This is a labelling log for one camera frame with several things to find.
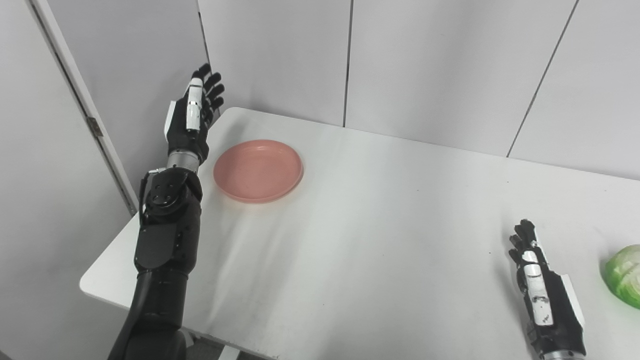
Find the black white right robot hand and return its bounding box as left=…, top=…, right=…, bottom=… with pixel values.
left=508, top=219, right=587, bottom=359

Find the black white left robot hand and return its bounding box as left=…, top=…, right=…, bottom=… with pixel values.
left=163, top=63, right=225, bottom=166

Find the green white cabbage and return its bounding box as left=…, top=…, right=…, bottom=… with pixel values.
left=601, top=244, right=640, bottom=309

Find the pink round plate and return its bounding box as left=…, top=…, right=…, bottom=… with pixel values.
left=213, top=139, right=305, bottom=204

